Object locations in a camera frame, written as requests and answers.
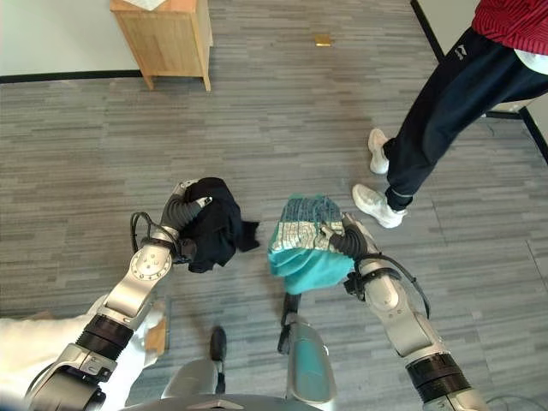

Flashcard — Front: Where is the person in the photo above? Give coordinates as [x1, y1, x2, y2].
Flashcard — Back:
[351, 0, 548, 229]

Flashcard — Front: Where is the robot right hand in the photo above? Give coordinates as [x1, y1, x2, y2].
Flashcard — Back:
[319, 211, 380, 260]

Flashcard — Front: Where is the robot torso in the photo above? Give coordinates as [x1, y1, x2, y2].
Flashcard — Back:
[123, 392, 343, 411]

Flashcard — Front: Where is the wooden cabinet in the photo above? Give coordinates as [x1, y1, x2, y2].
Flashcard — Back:
[109, 0, 214, 92]

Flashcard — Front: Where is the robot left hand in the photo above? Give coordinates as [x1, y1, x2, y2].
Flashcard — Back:
[160, 180, 213, 235]

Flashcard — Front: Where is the black garment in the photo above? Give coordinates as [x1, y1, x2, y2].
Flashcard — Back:
[178, 176, 261, 274]

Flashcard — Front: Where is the teal patterned garment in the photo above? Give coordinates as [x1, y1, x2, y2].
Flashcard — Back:
[267, 193, 357, 296]

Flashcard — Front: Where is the white bed sheet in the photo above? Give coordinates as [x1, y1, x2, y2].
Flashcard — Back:
[0, 295, 168, 411]

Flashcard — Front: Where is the robot left leg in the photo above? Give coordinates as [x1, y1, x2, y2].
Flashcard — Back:
[160, 325, 228, 402]

